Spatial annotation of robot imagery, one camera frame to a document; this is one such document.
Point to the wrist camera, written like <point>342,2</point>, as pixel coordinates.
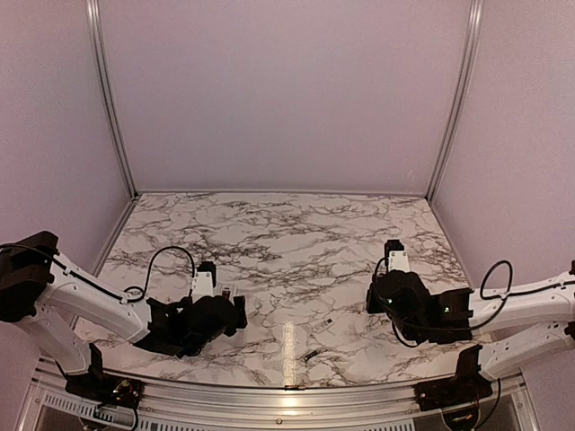
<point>204,281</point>
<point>396,256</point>

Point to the white battery cover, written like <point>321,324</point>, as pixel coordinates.
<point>322,325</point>

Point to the right aluminium frame post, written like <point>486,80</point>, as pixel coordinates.
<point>464,77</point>

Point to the front aluminium rail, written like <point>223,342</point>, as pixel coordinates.
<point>172,405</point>

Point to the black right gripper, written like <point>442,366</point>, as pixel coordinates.
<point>374,304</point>

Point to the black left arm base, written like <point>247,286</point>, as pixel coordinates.
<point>108,389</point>

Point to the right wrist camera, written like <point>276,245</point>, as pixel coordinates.
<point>396,256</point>

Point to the left aluminium frame post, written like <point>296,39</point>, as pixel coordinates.
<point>93,12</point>

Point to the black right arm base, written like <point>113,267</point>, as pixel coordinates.
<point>466,385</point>

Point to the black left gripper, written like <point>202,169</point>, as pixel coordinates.
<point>240,303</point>

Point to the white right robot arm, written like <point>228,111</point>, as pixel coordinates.
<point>540,316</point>

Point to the aluminium frame post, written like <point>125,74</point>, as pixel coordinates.
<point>93,12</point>
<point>464,77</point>

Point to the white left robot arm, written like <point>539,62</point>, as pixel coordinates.
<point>38,282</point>

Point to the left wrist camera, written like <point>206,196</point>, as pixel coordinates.
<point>204,281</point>

